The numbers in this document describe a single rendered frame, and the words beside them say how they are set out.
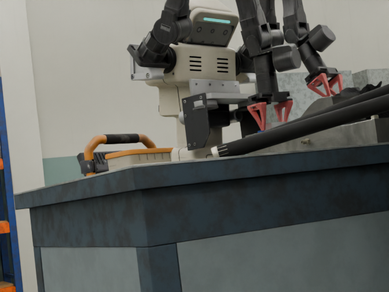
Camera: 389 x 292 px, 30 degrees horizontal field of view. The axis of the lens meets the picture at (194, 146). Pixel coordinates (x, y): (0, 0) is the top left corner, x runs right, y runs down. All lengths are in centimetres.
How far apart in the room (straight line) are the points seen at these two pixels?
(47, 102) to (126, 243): 611
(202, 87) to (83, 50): 530
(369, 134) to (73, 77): 598
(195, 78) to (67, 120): 509
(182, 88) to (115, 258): 110
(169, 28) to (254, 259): 101
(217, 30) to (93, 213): 113
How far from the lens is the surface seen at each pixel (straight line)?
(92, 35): 757
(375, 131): 158
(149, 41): 216
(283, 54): 198
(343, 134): 165
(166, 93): 234
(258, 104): 196
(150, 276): 115
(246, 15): 200
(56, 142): 726
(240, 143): 134
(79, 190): 135
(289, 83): 783
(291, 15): 235
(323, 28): 230
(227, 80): 234
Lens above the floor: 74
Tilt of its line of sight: 4 degrees up
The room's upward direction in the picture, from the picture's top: 7 degrees counter-clockwise
